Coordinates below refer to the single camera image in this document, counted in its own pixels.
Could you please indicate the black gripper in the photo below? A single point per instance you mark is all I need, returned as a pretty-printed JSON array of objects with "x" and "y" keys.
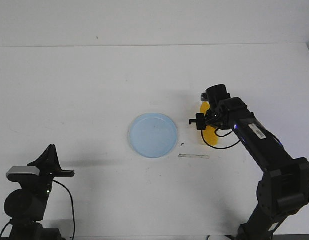
[
  {"x": 214, "y": 117},
  {"x": 43, "y": 171}
]

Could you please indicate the yellow corn cob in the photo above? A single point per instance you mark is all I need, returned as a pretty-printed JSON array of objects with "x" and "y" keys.
[{"x": 209, "y": 133}]

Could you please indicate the light blue round plate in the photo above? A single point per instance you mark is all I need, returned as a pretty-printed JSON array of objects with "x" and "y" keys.
[{"x": 153, "y": 135}]

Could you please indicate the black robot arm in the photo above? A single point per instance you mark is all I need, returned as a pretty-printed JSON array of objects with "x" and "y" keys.
[
  {"x": 284, "y": 187},
  {"x": 27, "y": 206}
]

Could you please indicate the clear tape strip on table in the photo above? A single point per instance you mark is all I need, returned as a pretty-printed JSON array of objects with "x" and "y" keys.
[{"x": 193, "y": 156}]

